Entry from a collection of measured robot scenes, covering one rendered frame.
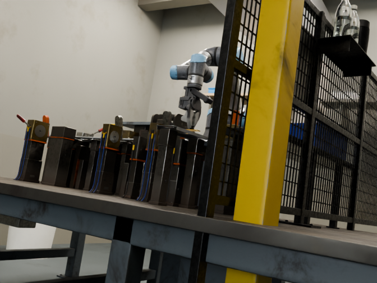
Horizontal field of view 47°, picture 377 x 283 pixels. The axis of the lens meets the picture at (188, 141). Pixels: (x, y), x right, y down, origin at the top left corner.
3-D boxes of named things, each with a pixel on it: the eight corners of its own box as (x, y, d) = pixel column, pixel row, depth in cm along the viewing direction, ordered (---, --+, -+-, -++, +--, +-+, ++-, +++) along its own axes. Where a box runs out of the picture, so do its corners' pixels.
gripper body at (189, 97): (187, 112, 210) (191, 88, 211) (201, 112, 204) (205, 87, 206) (177, 108, 204) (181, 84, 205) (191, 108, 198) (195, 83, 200)
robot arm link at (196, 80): (206, 79, 206) (196, 73, 200) (205, 88, 206) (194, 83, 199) (194, 80, 211) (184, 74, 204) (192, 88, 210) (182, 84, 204)
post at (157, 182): (148, 203, 161) (160, 128, 165) (156, 204, 165) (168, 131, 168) (157, 205, 158) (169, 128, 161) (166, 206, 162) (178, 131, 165)
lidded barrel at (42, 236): (32, 249, 434) (42, 192, 441) (64, 259, 408) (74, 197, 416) (-11, 250, 395) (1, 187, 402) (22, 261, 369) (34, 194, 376)
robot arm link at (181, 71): (202, 44, 258) (167, 63, 217) (220, 44, 254) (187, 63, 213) (203, 63, 262) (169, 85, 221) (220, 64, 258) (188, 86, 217)
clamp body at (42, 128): (10, 179, 248) (22, 118, 252) (31, 182, 258) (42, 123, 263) (18, 181, 242) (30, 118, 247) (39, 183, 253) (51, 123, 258)
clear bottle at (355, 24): (338, 49, 177) (343, 4, 179) (343, 55, 182) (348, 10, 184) (354, 48, 173) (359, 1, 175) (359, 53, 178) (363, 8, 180)
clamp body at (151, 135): (131, 200, 184) (143, 121, 189) (150, 202, 193) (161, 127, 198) (142, 202, 180) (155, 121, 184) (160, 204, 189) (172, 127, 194)
